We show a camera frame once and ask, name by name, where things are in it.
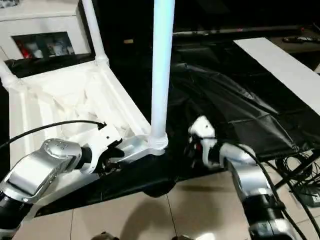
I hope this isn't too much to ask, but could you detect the white glass-door cabinet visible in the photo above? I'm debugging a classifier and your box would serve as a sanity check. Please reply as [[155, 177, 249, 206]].
[[0, 0, 95, 61]]

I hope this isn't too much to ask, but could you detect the black power adapter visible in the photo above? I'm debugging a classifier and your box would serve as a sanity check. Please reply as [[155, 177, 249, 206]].
[[297, 191, 320, 208]]

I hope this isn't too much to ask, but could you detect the white plastic table leg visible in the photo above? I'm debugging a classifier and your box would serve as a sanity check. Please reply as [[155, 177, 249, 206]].
[[148, 0, 177, 151], [0, 61, 22, 88], [81, 0, 111, 67]]

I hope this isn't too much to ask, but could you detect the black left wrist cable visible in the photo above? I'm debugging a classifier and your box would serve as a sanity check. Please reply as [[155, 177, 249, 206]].
[[0, 119, 107, 150]]

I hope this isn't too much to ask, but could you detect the small black flat device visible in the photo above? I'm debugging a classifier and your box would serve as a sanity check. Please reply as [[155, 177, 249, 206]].
[[282, 36, 313, 43]]

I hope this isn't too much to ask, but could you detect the white flat board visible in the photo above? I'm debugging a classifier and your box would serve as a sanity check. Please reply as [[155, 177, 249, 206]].
[[233, 37, 320, 116]]

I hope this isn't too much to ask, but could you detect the black coiled floor cable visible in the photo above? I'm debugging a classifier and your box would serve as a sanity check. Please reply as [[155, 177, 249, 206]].
[[274, 147, 320, 208]]

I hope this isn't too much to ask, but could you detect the black stand leg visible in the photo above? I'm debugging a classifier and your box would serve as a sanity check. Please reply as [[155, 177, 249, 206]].
[[273, 149, 320, 191]]

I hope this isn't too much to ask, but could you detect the black table mat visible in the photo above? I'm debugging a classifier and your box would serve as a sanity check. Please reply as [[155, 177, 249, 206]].
[[0, 37, 320, 218]]

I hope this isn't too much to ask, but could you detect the dark robot foot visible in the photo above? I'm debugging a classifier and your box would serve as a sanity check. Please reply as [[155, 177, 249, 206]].
[[91, 231, 118, 240]]

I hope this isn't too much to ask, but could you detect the white plastic table top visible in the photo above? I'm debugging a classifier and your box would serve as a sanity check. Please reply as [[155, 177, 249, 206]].
[[7, 58, 169, 221]]

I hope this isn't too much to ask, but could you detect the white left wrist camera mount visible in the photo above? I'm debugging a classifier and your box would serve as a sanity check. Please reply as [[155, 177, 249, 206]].
[[82, 122, 123, 175]]

